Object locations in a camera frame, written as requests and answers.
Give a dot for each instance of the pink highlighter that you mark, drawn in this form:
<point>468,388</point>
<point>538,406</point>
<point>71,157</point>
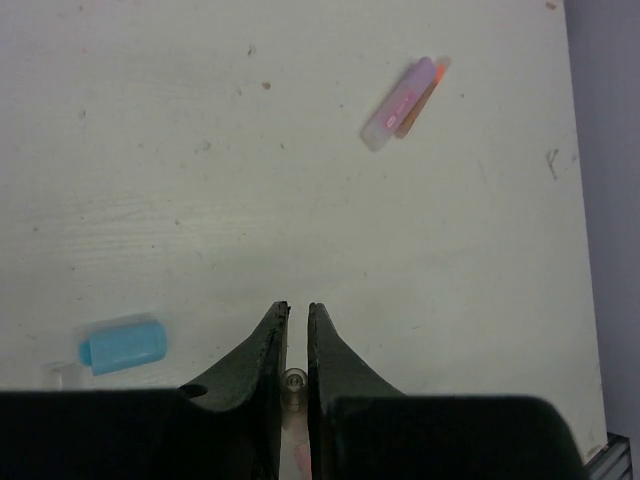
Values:
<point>393,110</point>

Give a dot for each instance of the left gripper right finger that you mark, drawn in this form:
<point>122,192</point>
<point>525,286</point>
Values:
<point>361,427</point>

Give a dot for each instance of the aluminium rail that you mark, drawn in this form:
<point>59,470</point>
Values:
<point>613,461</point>

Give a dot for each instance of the orange pen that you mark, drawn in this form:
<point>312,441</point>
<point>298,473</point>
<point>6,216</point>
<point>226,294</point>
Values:
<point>302,457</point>

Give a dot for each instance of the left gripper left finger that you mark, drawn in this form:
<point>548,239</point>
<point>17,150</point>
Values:
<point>223,424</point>

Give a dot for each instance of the clear orange pen cap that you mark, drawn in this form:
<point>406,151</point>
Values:
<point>294,403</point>

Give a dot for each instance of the light blue highlighter cap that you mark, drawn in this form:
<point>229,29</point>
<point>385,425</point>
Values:
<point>122,343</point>

